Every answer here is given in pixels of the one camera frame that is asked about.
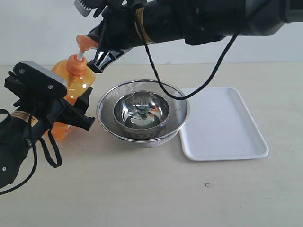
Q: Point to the stainless steel mesh colander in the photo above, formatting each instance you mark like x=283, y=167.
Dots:
x=179, y=114

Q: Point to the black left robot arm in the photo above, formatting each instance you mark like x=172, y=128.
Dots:
x=14, y=151

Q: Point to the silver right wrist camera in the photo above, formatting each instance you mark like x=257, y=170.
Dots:
x=82, y=8

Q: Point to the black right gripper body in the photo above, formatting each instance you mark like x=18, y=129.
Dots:
x=117, y=29

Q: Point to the orange pump soap bottle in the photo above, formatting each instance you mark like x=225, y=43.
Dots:
x=74, y=70

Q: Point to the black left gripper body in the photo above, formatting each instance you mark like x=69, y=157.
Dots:
x=44, y=111

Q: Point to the small stainless steel bowl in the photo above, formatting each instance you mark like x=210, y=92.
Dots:
x=141, y=110

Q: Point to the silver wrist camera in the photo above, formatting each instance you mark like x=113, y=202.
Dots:
x=82, y=8
x=43, y=82

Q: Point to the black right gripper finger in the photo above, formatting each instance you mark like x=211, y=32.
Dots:
x=105, y=55

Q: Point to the white plastic tray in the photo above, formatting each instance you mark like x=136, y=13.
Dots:
x=221, y=128

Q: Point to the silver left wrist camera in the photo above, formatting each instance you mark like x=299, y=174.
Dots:
x=43, y=82

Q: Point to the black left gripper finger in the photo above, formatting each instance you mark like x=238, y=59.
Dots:
x=71, y=116
x=82, y=102

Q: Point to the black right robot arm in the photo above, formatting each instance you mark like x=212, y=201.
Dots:
x=200, y=22

